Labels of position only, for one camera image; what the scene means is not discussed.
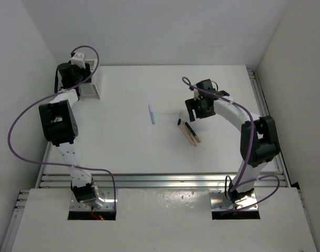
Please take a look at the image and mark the light blue makeup pen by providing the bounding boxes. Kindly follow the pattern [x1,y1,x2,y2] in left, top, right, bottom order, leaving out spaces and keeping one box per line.
[148,104,156,124]

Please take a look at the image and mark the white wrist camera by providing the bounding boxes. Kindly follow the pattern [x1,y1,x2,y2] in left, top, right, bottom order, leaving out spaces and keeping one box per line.
[70,52,86,69]
[189,85,199,100]

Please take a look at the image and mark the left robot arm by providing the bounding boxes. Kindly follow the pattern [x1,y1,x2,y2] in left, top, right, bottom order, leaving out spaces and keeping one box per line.
[39,60,98,207]

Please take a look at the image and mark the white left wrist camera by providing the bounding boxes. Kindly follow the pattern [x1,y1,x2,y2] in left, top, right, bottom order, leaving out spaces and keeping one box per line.
[70,52,86,69]

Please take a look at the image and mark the white slotted organizer box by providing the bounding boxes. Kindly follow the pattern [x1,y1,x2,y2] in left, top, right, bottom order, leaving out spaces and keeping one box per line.
[79,59,103,99]

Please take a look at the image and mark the white front cover board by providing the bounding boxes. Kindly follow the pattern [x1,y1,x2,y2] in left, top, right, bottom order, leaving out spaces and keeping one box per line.
[12,188,316,251]

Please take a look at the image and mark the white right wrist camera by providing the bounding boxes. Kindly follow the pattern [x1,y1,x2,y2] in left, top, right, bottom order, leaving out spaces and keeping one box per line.
[189,85,199,100]

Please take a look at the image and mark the pink makeup pencil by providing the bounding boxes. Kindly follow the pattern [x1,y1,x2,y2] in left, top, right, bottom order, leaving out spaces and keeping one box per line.
[178,123,194,145]

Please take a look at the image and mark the aluminium frame rail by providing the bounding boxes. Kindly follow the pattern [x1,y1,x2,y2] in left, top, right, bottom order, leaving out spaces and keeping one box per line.
[35,65,294,188]

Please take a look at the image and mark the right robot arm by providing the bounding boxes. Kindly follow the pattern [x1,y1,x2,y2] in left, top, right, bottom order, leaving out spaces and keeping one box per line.
[182,77,281,203]

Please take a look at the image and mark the tan makeup pencil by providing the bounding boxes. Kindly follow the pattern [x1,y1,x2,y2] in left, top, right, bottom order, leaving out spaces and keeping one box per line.
[183,122,197,146]

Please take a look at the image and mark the white black-tipped makeup pen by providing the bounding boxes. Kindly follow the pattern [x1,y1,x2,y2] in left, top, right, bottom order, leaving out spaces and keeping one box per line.
[177,110,183,125]

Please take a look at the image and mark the black gold makeup pen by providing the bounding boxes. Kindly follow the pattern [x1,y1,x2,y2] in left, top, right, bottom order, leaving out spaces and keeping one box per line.
[184,122,201,143]

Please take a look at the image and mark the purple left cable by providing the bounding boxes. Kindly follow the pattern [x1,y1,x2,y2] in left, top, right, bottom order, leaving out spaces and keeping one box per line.
[8,45,116,211]

